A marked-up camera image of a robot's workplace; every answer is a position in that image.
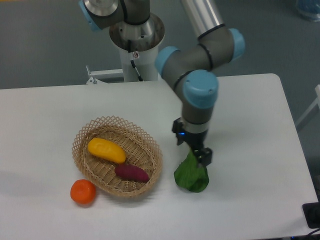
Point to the purple sweet potato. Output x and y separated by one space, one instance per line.
131 173

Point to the white metal frame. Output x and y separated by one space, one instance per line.
312 110

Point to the yellow mango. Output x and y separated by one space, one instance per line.
106 150

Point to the woven wicker basket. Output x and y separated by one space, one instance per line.
141 150

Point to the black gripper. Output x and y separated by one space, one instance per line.
194 135

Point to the blue plastic bag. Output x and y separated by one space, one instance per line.
309 9

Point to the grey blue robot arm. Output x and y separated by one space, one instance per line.
188 73

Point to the green bok choy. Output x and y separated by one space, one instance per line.
190 176

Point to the orange tangerine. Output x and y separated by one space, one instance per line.
83 192

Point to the black device at table edge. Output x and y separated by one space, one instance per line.
312 214

